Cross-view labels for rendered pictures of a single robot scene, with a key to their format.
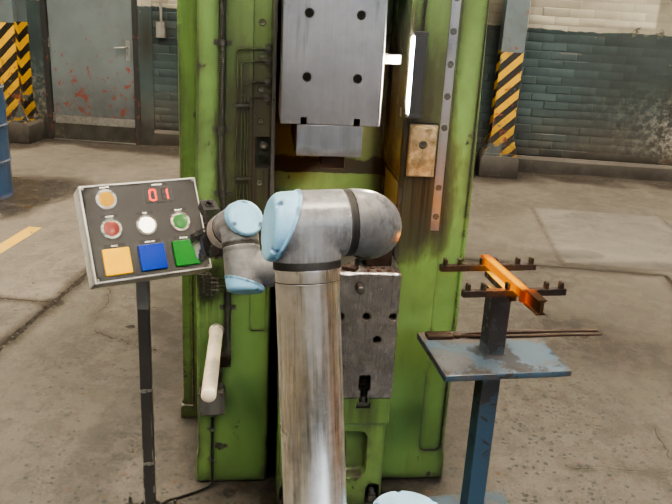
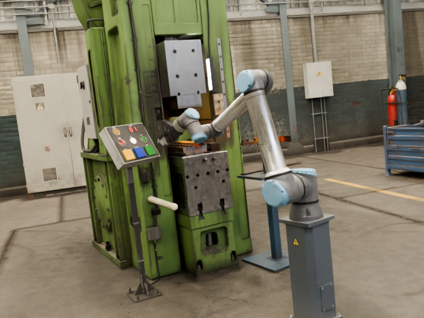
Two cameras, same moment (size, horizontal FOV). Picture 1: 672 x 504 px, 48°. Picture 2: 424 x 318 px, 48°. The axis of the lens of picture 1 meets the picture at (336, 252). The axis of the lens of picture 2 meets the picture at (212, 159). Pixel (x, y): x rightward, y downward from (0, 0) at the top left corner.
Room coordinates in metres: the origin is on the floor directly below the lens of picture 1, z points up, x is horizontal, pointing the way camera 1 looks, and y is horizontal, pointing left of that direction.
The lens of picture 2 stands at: (-1.07, 1.23, 1.26)
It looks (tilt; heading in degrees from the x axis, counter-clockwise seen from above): 6 degrees down; 339
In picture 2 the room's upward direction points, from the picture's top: 6 degrees counter-clockwise
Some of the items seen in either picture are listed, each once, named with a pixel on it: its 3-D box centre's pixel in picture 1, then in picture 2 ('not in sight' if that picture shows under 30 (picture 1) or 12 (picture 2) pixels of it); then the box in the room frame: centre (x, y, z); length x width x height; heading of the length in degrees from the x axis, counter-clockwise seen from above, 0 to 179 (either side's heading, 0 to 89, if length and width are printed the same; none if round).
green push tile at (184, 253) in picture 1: (186, 252); (149, 151); (2.09, 0.43, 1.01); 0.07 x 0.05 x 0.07; 121
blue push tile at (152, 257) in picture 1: (152, 257); (139, 153); (2.04, 0.52, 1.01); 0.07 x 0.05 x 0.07; 121
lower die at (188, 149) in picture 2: not in sight; (183, 147); (2.50, 0.06, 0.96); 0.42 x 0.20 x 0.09; 6
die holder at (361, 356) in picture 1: (331, 303); (192, 180); (2.52, 0.01, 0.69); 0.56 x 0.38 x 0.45; 6
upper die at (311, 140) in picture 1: (323, 128); (178, 102); (2.50, 0.06, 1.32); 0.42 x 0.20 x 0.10; 6
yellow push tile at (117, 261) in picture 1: (117, 261); (128, 154); (1.99, 0.61, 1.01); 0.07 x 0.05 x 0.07; 121
